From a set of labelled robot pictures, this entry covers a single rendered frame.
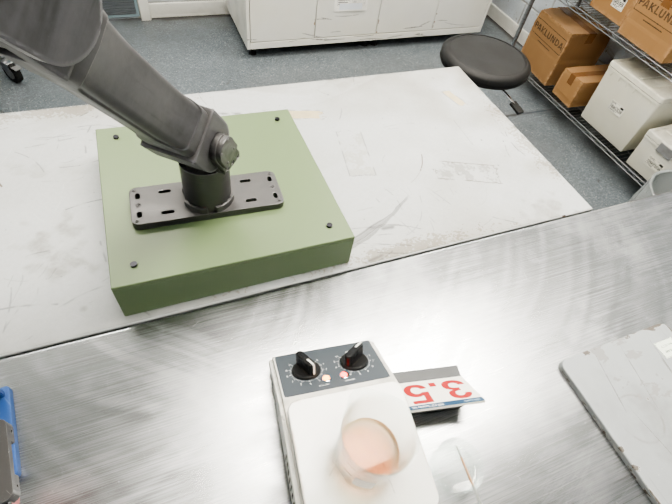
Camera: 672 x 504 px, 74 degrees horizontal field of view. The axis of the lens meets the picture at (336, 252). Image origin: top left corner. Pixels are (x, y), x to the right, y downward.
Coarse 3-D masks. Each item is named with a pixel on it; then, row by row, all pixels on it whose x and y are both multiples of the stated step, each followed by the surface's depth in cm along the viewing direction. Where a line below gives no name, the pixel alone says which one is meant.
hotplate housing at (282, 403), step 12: (384, 360) 52; (276, 372) 49; (276, 384) 48; (360, 384) 47; (372, 384) 47; (276, 396) 47; (300, 396) 46; (312, 396) 46; (276, 408) 50; (288, 432) 44; (288, 444) 43; (288, 456) 42; (288, 468) 43; (288, 480) 45; (300, 492) 40
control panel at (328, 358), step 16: (304, 352) 53; (320, 352) 53; (336, 352) 53; (368, 352) 52; (288, 368) 50; (320, 368) 50; (336, 368) 50; (368, 368) 50; (384, 368) 50; (288, 384) 47; (304, 384) 47; (320, 384) 47; (336, 384) 47
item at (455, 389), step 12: (420, 384) 54; (432, 384) 54; (444, 384) 54; (456, 384) 54; (408, 396) 52; (420, 396) 52; (432, 396) 52; (444, 396) 51; (456, 396) 51; (468, 396) 51
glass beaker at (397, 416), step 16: (352, 400) 36; (368, 400) 37; (384, 400) 37; (400, 400) 36; (352, 416) 40; (368, 416) 40; (384, 416) 39; (400, 416) 37; (400, 432) 39; (416, 432) 35; (336, 448) 37; (400, 448) 39; (416, 448) 34; (336, 464) 38; (352, 464) 34; (400, 464) 37; (352, 480) 37; (368, 480) 35; (384, 480) 35
